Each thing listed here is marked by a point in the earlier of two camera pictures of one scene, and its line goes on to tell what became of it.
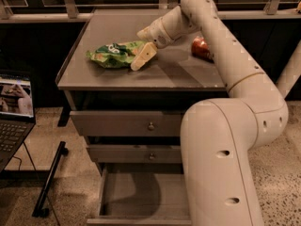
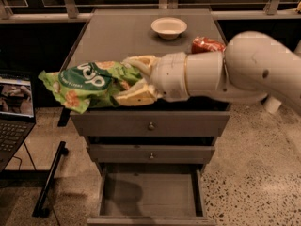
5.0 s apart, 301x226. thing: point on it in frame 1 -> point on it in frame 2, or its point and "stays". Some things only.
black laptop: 17,114 stays
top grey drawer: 128,123 stays
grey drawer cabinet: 131,121 stays
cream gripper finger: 148,52 -> 139,94
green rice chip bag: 118,55 -> 88,84
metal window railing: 70,11 stays
